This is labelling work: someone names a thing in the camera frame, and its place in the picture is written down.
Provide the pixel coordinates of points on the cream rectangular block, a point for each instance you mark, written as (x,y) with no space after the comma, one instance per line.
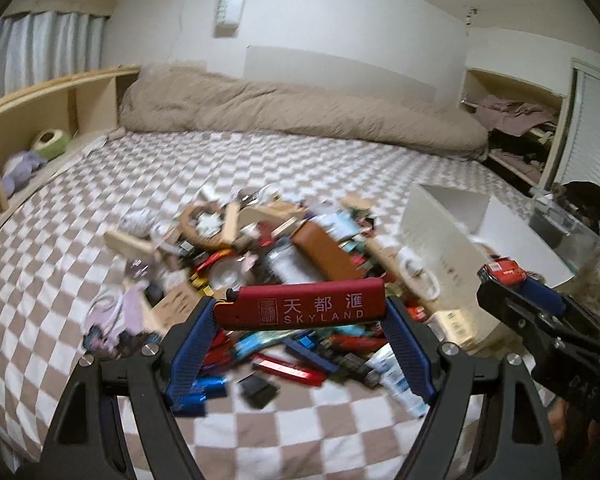
(455,329)

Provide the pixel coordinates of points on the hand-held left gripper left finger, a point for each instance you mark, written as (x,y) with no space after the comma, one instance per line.
(190,355)

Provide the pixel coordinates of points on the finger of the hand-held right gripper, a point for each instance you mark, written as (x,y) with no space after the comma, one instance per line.
(542,295)
(507,310)

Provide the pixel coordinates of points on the lilac small box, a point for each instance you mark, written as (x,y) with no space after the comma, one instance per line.
(122,310)

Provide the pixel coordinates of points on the carved wooden block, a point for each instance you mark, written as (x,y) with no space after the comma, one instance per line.
(177,307)

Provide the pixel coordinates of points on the light wooden block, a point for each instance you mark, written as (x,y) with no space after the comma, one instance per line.
(130,245)

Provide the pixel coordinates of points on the red lighter white label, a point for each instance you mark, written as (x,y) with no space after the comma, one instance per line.
(507,271)

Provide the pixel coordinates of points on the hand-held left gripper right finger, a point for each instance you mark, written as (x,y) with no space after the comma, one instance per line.
(410,355)

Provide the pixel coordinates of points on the heap of red lighters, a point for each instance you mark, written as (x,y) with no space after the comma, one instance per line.
(285,367)

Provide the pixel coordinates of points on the green round plush toy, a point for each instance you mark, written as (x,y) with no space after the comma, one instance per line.
(52,144)

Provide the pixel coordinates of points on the pile of clothes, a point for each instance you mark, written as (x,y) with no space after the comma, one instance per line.
(515,115)

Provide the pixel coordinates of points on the red lighter large white print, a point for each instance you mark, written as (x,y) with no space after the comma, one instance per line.
(300,307)

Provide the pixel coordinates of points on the grey curtain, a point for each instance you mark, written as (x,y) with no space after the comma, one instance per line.
(40,55)

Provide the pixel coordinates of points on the purple plush toy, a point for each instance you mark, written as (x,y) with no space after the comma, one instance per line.
(22,170)

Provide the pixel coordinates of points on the white wall unit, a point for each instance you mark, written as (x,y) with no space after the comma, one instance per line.
(230,7)

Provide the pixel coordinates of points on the dark rounded object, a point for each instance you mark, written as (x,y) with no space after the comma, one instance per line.
(592,202)

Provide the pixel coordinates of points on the white blue-print sachet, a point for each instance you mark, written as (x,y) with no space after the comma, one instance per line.
(402,385)

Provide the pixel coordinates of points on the brown leather pouch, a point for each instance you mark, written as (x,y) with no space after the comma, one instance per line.
(325,252)

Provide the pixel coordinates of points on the open closet shelf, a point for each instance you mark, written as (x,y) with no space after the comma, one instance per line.
(555,160)

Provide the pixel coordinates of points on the black square box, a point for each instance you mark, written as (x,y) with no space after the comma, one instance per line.
(257,391)

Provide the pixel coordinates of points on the person's right hand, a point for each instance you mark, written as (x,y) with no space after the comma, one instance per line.
(562,422)

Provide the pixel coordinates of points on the checkered bedsheet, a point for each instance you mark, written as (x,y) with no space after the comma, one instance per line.
(280,170)

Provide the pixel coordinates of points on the wooden hand mirror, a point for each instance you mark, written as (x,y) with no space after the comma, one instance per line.
(202,222)

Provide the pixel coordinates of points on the white cardboard box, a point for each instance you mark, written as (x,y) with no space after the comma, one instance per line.
(440,240)

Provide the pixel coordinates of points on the clear plastic storage bin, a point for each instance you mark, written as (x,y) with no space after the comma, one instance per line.
(565,230)

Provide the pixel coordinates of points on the white slatted door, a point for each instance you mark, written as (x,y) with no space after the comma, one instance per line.
(595,125)

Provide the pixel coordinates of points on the beige quilt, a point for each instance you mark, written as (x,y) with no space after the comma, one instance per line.
(290,105)

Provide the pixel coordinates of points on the wooden bedside shelf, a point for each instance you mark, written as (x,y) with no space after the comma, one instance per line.
(35,105)

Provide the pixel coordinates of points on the red rimmed silver disc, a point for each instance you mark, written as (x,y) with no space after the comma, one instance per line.
(230,272)

